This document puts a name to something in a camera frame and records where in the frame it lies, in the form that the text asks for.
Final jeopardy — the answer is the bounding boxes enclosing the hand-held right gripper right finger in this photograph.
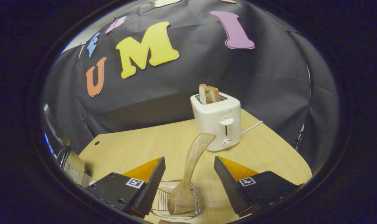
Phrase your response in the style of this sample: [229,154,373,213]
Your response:
[214,156,304,217]

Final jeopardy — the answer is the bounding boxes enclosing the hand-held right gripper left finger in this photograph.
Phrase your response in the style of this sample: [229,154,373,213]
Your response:
[85,156,166,219]

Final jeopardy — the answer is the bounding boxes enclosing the clear wire chopstick holder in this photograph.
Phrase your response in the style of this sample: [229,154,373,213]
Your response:
[150,180,202,220]

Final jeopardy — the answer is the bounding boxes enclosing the wooden spoon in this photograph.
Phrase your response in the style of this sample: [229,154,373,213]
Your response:
[167,133,216,217]

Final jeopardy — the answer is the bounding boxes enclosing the silver black rice cooker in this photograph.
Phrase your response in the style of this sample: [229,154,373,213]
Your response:
[61,149,97,188]

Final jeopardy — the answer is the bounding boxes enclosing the white toaster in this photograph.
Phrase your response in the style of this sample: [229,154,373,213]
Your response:
[190,92,241,152]

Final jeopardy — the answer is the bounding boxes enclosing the toasted bread slice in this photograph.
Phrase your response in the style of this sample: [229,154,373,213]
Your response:
[208,86,221,103]
[199,83,211,105]

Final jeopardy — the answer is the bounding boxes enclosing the black backdrop cloth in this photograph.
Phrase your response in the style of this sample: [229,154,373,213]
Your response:
[40,0,340,175]

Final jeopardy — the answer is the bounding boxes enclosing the white toaster cable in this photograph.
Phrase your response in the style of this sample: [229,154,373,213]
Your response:
[240,120,263,135]

